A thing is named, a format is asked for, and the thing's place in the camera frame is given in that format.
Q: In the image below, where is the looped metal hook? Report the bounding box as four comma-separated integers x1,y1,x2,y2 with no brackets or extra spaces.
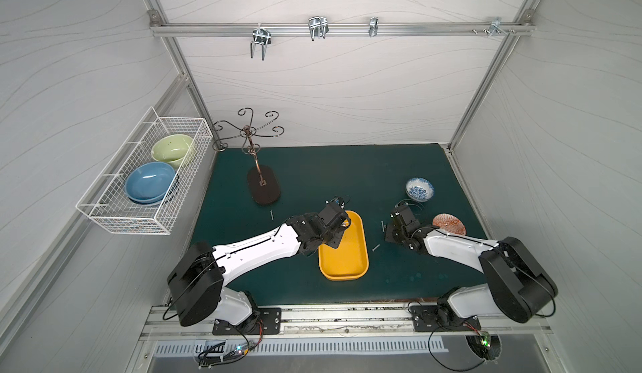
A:
308,16,329,41

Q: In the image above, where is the right black cable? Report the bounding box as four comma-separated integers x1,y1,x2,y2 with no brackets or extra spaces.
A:
425,322,490,372

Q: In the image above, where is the left black cable bundle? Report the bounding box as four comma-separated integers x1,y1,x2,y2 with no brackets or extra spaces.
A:
195,317,264,369

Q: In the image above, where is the red patterned bowl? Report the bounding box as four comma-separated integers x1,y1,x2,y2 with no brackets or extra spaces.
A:
432,214,466,236

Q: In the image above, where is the double metal hook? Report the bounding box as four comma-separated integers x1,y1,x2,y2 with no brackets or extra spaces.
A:
250,27,272,60

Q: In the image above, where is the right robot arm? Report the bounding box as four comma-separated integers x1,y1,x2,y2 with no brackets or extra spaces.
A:
386,204,558,327

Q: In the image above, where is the green mat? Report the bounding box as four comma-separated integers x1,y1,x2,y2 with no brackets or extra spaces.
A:
192,144,485,305

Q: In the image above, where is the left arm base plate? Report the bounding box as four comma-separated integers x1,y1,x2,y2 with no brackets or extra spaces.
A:
212,307,282,336

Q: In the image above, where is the white vent strip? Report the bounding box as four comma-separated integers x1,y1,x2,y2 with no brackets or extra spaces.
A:
153,336,449,358

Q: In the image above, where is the small metal hook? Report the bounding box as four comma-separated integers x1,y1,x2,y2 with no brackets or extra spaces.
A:
369,17,379,38

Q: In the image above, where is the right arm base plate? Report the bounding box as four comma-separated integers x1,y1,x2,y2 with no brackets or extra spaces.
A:
406,303,482,333

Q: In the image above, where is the white wire basket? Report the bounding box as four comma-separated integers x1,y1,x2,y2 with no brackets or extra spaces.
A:
76,108,212,235

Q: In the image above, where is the right metal hook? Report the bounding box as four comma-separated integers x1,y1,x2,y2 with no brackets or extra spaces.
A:
471,18,517,38

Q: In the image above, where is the aluminium cross rail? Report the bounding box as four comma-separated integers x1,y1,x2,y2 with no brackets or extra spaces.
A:
150,21,536,39

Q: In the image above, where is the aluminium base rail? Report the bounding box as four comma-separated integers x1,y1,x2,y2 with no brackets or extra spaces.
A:
139,301,553,339

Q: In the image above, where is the bronze hook stand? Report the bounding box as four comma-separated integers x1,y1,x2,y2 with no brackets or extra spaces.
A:
213,107,285,206

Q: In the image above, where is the green bowl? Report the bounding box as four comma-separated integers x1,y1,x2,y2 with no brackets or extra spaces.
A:
150,134,196,170

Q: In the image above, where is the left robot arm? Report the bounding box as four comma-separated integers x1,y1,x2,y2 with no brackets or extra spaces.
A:
167,197,351,333

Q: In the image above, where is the blue white patterned bowl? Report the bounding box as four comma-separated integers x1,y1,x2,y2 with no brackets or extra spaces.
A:
406,177,435,203

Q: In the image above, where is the yellow plastic storage box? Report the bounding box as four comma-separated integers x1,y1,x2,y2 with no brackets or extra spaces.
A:
319,211,369,281

